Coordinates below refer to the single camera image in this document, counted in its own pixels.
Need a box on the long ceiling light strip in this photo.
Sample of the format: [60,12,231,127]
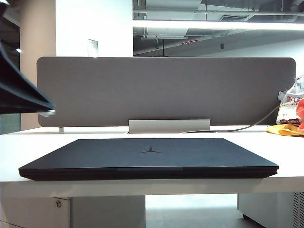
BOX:
[132,19,304,31]

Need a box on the white drawer cabinet with lock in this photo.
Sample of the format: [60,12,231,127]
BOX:
[0,196,145,228]

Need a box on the black laptop computer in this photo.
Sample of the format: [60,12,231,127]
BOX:
[18,137,279,181]

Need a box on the yellow cloth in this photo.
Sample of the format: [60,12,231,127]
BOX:
[266,123,304,138]

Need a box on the white printed plastic bag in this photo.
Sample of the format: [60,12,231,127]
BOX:
[276,74,304,126]

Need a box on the silver ventilation duct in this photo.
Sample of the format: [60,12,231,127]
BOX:
[185,26,240,37]

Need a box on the left gripper white-tipped finger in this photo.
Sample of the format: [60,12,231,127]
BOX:
[0,39,57,117]

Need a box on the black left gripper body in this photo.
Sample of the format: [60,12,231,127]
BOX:
[0,0,10,17]

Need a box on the grey fabric desk divider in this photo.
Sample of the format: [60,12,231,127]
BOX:
[37,56,297,128]

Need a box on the grey hanging ceiling tray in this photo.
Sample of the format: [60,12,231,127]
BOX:
[141,27,189,40]

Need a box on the ceiling air vent grille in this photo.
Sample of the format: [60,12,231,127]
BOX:
[218,14,249,22]

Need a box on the grey power cable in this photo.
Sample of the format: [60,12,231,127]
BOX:
[182,104,280,133]

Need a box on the white cabinet with vent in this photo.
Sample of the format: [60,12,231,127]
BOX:
[237,192,304,228]

